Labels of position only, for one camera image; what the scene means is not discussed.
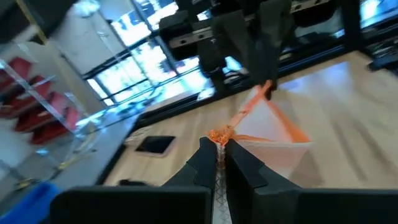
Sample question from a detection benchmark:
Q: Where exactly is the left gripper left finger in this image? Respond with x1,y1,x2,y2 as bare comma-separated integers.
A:
49,136,218,224

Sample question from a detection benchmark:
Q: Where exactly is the white mesh pouch orange trim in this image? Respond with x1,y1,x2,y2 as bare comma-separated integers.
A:
205,79,313,224

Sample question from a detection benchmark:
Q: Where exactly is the smartphone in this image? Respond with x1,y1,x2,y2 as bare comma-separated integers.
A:
135,135,177,156

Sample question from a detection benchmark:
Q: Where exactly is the blue plastic object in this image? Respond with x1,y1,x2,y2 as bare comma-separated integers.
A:
0,182,62,224

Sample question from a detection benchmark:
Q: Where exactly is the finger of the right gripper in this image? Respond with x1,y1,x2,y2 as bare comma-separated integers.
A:
257,0,295,100
213,12,265,82

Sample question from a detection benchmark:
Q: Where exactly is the yellow hanging cord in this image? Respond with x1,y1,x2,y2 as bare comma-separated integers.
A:
15,0,47,43

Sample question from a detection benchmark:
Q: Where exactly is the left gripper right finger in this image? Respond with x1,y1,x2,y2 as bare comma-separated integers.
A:
225,139,398,224

